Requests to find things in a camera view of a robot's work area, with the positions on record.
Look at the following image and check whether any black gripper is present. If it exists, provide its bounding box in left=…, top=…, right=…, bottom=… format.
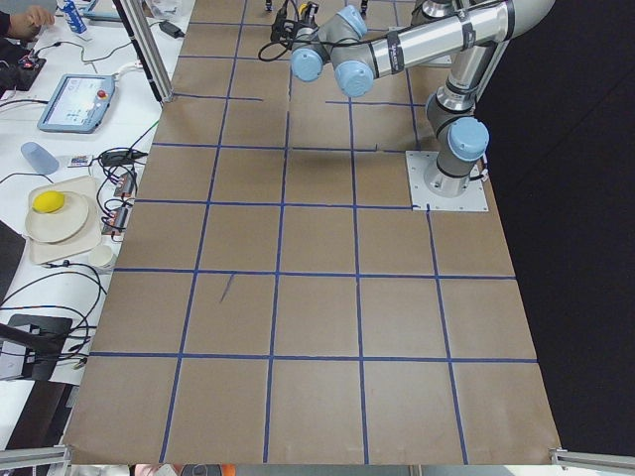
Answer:
left=293, top=12, right=318, bottom=40

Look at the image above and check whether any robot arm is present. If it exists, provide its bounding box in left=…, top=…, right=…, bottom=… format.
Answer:
left=289, top=1, right=554, bottom=138

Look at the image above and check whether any black monitor stand base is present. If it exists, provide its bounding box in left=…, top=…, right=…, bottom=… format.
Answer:
left=1, top=313, right=72, bottom=381

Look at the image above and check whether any black power adapter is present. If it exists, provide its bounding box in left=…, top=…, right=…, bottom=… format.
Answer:
left=159, top=20, right=185, bottom=39

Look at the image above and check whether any teach pendant tablet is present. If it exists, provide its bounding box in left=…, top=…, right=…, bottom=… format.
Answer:
left=38, top=74, right=116, bottom=134

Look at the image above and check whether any orange usb hub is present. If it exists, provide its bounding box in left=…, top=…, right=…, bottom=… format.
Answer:
left=101, top=206, right=129, bottom=236
left=113, top=171, right=137, bottom=198

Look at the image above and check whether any blue plastic cup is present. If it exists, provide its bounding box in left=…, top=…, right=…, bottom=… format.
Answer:
left=21, top=142, right=60, bottom=175

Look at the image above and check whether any beige tray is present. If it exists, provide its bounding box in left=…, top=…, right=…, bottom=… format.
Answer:
left=25, top=176, right=101, bottom=265

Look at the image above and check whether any white paper cup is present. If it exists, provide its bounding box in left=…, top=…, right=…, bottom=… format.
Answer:
left=88, top=245, right=117, bottom=274

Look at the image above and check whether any yellow lemon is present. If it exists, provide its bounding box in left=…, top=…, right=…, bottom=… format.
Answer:
left=32, top=190, right=65, bottom=213

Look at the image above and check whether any beige plate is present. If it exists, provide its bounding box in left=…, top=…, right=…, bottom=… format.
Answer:
left=25, top=192, right=89, bottom=243

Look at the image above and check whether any aluminium frame post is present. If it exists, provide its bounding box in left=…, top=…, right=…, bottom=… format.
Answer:
left=113, top=0, right=174, bottom=103

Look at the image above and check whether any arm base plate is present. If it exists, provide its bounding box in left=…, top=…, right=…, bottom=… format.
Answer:
left=406, top=151, right=489, bottom=212

